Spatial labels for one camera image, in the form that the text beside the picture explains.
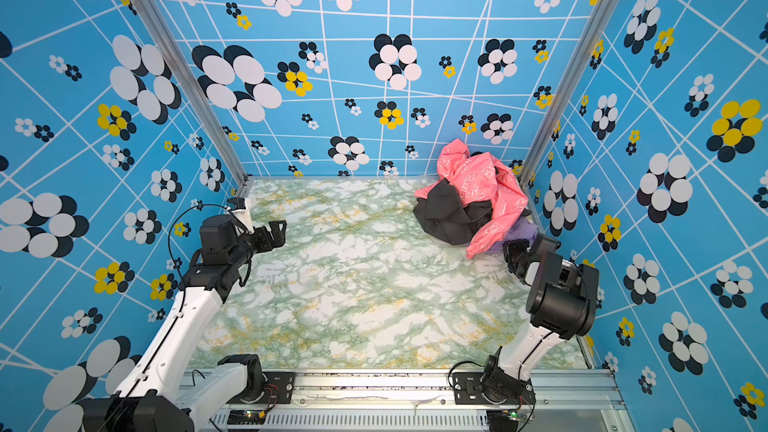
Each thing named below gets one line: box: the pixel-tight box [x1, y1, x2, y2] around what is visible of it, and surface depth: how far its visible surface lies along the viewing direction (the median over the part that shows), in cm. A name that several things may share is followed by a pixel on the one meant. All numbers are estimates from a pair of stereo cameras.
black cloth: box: [413, 178, 493, 245], surface depth 103 cm
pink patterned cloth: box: [414, 138, 529, 259], surface depth 98 cm
